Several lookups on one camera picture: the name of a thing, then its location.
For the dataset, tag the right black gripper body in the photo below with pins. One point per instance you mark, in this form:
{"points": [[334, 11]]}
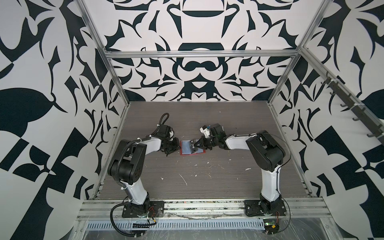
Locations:
{"points": [[207, 142]]}

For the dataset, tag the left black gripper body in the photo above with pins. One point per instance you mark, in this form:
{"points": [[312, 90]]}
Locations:
{"points": [[172, 145]]}

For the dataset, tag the red leather card holder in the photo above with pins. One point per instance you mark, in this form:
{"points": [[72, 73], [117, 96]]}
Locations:
{"points": [[188, 148]]}

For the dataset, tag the black LOGO card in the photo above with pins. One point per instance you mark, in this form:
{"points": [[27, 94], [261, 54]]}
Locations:
{"points": [[193, 146]]}

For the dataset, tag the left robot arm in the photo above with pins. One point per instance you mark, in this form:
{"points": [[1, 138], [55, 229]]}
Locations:
{"points": [[127, 163]]}

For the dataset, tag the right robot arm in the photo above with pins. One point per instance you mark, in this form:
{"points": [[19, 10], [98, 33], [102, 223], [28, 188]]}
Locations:
{"points": [[266, 151]]}

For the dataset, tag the small circuit board left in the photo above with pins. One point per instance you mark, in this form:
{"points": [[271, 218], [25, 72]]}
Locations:
{"points": [[143, 225]]}

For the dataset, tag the small circuit board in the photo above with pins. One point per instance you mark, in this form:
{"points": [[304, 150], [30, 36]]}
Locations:
{"points": [[143, 225], [271, 226]]}

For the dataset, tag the small circuit board right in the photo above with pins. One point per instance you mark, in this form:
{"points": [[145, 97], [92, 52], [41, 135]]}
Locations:
{"points": [[271, 226]]}

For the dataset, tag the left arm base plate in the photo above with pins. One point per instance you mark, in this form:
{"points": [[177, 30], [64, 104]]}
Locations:
{"points": [[148, 208]]}

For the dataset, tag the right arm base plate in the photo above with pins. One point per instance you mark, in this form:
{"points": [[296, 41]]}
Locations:
{"points": [[263, 207]]}

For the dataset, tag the wall hook rack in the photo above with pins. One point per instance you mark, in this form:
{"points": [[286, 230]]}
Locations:
{"points": [[361, 111]]}

